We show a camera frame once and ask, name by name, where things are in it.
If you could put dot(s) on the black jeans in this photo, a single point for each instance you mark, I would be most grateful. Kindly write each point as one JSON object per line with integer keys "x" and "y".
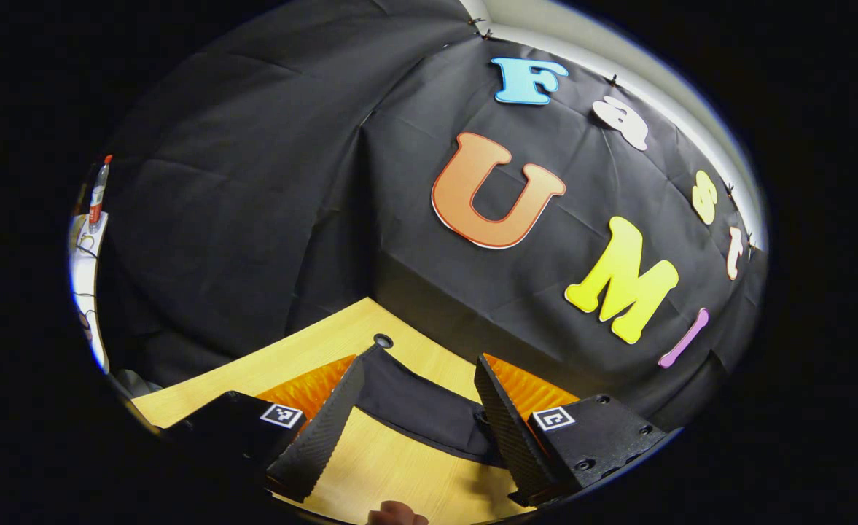
{"x": 421, "y": 408}

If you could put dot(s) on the black backdrop cloth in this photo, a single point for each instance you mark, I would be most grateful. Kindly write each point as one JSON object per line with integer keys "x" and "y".
{"x": 254, "y": 182}

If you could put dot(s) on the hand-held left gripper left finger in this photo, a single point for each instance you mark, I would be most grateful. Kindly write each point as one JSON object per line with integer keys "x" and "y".
{"x": 323, "y": 434}

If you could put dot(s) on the red capped bottle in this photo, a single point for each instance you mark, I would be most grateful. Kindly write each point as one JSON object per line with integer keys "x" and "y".
{"x": 98, "y": 197}

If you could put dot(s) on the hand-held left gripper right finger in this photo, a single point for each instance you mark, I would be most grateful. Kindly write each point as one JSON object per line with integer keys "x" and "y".
{"x": 512, "y": 437}

